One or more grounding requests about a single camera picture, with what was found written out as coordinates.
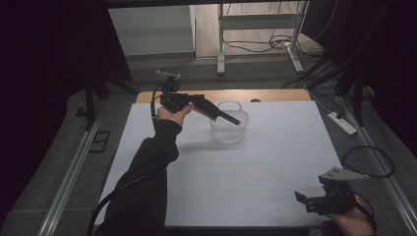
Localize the black looped cable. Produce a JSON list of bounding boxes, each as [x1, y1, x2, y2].
[[340, 145, 396, 179]]

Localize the black floor cables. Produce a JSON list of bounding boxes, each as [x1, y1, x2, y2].
[[222, 29, 327, 61]]

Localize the black comb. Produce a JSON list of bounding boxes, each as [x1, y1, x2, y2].
[[192, 97, 242, 127]]

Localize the black tripod stand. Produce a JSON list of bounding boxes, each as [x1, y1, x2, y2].
[[280, 55, 376, 128], [82, 74, 140, 132]]

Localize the white metal stand frame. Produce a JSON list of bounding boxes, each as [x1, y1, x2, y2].
[[216, 0, 310, 76]]

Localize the white power strip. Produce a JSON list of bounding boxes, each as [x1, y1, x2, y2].
[[327, 111, 358, 137]]

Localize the person's left hand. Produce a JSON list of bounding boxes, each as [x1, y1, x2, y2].
[[155, 103, 195, 128]]

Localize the dark curtain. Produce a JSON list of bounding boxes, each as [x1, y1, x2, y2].
[[301, 0, 417, 158], [0, 0, 134, 210]]

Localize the grey panel board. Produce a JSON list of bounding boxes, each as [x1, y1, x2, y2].
[[107, 4, 197, 57]]

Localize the white table sheet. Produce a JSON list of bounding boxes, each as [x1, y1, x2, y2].
[[94, 100, 344, 228]]

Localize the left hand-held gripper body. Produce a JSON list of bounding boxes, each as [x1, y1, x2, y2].
[[153, 69, 195, 114]]

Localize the wooden table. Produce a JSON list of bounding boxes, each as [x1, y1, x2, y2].
[[136, 88, 312, 104]]

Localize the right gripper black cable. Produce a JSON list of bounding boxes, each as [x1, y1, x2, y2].
[[353, 192, 378, 234]]

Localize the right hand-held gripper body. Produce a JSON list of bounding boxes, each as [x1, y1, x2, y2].
[[314, 166, 371, 216]]

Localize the white plastic basket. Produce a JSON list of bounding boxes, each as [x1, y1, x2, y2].
[[209, 100, 250, 146]]

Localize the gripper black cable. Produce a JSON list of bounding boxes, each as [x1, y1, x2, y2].
[[353, 192, 378, 234], [86, 82, 169, 236]]

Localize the person's right hand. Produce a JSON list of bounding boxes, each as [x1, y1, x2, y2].
[[323, 196, 376, 236]]

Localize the aluminium rail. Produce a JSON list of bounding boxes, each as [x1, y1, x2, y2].
[[36, 112, 103, 236], [336, 94, 417, 236]]

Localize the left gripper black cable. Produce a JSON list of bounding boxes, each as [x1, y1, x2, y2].
[[86, 82, 169, 236]]

